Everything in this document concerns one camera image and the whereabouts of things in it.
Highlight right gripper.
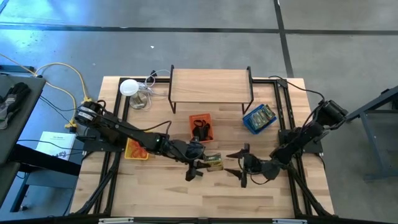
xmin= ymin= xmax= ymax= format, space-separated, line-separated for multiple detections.
xmin=224 ymin=143 xmax=282 ymax=189

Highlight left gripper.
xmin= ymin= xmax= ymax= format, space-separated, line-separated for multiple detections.
xmin=169 ymin=139 xmax=223 ymax=182

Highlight blue plastic basket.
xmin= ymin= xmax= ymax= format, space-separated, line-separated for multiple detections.
xmin=242 ymin=103 xmax=277 ymax=136

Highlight orange plastic basket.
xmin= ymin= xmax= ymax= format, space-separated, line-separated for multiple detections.
xmin=188 ymin=113 xmax=215 ymax=144

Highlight wooden shelf riser black legs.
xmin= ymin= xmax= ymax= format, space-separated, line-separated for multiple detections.
xmin=167 ymin=64 xmax=254 ymax=114

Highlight yellow plastic basket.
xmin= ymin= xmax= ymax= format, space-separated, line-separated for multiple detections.
xmin=124 ymin=138 xmax=150 ymax=161

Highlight white mushroom table lamp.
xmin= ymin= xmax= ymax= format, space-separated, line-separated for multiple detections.
xmin=119 ymin=78 xmax=148 ymax=110

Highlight white paper booklet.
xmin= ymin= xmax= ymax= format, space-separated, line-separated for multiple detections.
xmin=35 ymin=131 xmax=76 ymax=161

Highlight grey metal stand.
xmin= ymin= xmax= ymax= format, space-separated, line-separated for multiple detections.
xmin=345 ymin=85 xmax=398 ymax=183

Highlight dark side table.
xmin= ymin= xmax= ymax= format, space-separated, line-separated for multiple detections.
xmin=0 ymin=65 xmax=82 ymax=208

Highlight grey black work glove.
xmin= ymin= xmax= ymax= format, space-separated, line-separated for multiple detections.
xmin=0 ymin=82 xmax=32 ymax=130

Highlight silver frame bracket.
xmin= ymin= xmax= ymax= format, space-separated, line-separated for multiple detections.
xmin=98 ymin=217 xmax=134 ymax=224
xmin=272 ymin=218 xmax=308 ymax=224

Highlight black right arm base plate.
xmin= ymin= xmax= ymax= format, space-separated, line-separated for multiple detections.
xmin=278 ymin=127 xmax=324 ymax=155

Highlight black aluminium table frame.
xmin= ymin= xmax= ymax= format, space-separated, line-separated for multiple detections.
xmin=70 ymin=77 xmax=335 ymax=218

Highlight white lamp cable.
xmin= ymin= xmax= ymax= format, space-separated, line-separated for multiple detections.
xmin=136 ymin=68 xmax=171 ymax=110

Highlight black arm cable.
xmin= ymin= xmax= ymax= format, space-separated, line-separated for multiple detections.
xmin=267 ymin=75 xmax=326 ymax=102

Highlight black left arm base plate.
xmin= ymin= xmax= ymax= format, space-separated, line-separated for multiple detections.
xmin=82 ymin=136 xmax=126 ymax=153

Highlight yellow extension cord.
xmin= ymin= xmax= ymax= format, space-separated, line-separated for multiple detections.
xmin=0 ymin=52 xmax=93 ymax=129

